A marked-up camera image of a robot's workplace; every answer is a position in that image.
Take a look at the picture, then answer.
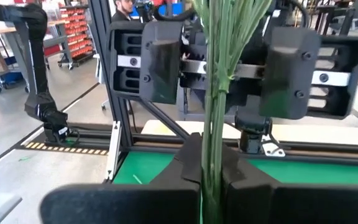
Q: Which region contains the red small-flower bunch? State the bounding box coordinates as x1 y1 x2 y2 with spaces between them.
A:
192 0 273 224

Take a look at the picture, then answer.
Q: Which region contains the silver arm base bracket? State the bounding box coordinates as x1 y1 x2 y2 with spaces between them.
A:
260 134 287 158

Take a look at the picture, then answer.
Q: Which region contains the dark background workbench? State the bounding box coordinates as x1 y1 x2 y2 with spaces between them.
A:
313 0 358 37

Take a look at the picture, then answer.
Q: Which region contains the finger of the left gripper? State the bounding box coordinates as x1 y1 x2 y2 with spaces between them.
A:
259 26 322 121
139 21 185 105

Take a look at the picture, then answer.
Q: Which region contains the white frame corner bracket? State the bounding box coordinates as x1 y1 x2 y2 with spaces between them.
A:
105 120 122 182

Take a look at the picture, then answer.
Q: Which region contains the shelf with red bins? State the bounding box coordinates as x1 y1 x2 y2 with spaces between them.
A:
57 4 96 68

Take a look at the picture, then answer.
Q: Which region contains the black aluminium table frame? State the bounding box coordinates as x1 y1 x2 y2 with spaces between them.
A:
42 0 358 183

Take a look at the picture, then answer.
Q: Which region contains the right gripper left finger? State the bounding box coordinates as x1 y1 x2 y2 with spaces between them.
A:
39 132 203 224

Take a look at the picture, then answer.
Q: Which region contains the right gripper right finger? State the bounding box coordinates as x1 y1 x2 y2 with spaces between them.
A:
221 142 358 224

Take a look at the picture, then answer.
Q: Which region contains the green table mat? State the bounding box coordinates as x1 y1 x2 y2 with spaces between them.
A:
112 150 358 187

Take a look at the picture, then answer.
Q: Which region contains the yellow black hazard strip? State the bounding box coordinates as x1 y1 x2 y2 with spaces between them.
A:
24 141 109 156

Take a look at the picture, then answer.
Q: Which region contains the person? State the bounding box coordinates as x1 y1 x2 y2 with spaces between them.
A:
110 0 137 23

